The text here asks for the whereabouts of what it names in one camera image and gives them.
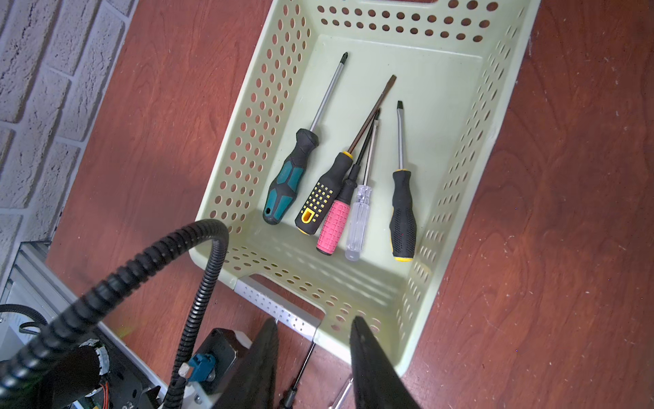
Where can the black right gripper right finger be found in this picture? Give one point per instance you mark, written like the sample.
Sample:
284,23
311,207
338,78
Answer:
376,383

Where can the small clear tester screwdriver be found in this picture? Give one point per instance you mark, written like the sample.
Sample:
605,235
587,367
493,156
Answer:
341,398

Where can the pink handled screwdriver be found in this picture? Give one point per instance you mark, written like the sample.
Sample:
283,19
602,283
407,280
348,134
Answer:
337,217

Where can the light green perforated bin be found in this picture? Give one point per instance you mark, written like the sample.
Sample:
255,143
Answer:
456,63

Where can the black yellow dotted screwdriver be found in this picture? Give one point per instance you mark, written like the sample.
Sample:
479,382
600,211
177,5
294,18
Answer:
324,193

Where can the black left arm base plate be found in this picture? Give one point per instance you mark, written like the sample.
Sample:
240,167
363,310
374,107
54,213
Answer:
131,384

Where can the orange handled black screwdriver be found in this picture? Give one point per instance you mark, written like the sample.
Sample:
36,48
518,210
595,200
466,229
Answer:
289,396

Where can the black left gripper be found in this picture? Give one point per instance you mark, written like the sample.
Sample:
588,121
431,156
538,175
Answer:
211,368

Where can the aluminium front rail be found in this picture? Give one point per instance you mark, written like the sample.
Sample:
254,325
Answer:
32,297

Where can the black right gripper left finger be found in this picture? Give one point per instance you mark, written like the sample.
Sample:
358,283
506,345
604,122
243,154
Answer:
253,385

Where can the green black screwdriver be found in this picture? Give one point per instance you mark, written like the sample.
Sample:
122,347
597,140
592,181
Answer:
284,188

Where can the black yellow grip screwdriver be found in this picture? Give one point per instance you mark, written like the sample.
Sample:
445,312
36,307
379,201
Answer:
403,225

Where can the clear handled screwdriver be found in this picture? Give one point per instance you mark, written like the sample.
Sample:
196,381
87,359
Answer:
361,208

